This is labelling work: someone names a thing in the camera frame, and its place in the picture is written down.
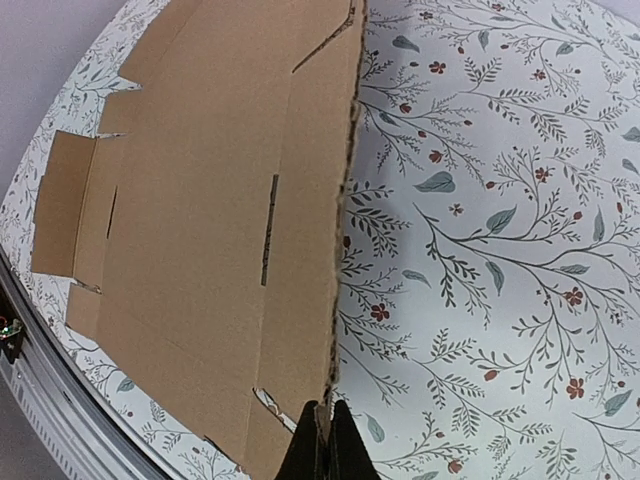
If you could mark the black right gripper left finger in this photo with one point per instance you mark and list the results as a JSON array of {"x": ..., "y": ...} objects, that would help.
[{"x": 302, "y": 459}]

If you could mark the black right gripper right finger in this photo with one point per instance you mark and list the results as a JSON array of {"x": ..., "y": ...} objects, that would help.
[{"x": 348, "y": 457}]

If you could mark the brown cardboard box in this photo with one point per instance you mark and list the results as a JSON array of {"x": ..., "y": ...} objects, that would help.
[{"x": 201, "y": 226}]

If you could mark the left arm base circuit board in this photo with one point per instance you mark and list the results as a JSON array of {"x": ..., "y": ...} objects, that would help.
[{"x": 11, "y": 338}]

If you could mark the floral patterned table mat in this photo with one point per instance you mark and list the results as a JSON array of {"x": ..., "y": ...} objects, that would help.
[{"x": 489, "y": 310}]

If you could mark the aluminium front table rail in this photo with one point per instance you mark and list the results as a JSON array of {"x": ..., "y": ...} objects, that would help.
[{"x": 84, "y": 441}]

